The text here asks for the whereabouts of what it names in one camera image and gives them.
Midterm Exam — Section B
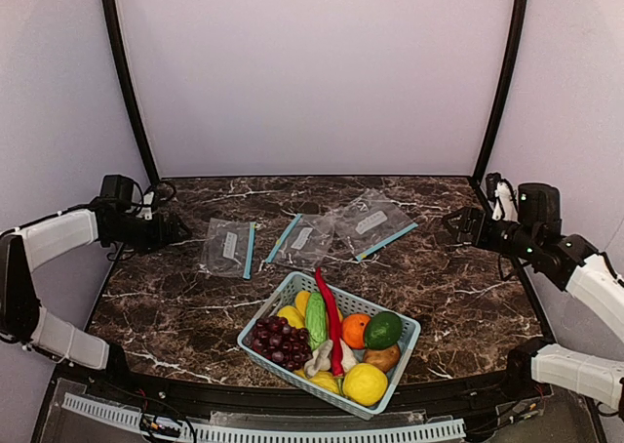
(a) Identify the clear zip bag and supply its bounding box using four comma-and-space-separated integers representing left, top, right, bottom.
334, 189, 418, 262
199, 218, 256, 280
265, 214, 334, 272

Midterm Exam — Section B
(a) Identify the green avocado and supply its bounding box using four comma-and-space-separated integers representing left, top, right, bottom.
364, 311, 403, 350

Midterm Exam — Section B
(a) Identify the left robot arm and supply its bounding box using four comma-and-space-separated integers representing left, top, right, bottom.
1, 197, 191, 373

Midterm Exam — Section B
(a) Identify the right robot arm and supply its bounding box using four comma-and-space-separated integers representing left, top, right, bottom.
443, 177, 623, 416

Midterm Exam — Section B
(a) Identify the light blue plastic basket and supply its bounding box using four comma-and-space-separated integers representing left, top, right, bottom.
237, 272, 420, 421

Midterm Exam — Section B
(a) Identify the yellow banana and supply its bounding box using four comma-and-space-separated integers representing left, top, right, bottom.
294, 290, 311, 317

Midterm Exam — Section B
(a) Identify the yellow mango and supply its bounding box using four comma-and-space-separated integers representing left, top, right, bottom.
277, 305, 305, 329

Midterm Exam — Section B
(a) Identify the orange fruit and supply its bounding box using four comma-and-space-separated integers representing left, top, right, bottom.
341, 313, 371, 349

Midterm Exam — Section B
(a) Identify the brown potato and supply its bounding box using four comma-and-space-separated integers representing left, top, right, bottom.
363, 343, 402, 373

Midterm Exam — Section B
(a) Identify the red chili pepper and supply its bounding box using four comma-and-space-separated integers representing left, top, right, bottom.
315, 267, 345, 379

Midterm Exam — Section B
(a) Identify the purple grape bunch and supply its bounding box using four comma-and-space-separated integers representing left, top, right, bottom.
251, 316, 312, 371

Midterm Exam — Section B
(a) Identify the green cucumber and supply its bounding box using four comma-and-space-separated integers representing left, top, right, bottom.
305, 293, 328, 350

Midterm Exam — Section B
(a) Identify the yellow lemon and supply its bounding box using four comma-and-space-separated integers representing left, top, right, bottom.
342, 363, 388, 407

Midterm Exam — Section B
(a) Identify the white garlic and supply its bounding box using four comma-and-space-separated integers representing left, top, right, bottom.
303, 340, 359, 379

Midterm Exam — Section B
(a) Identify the yellow corn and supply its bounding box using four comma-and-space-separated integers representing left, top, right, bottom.
294, 369, 341, 395

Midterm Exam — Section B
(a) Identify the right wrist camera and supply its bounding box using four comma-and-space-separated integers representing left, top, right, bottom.
486, 172, 518, 222

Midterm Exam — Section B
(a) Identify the white cable tray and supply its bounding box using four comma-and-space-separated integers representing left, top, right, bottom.
61, 393, 466, 442

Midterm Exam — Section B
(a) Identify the left black frame post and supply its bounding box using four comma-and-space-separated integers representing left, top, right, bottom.
101, 0, 160, 184

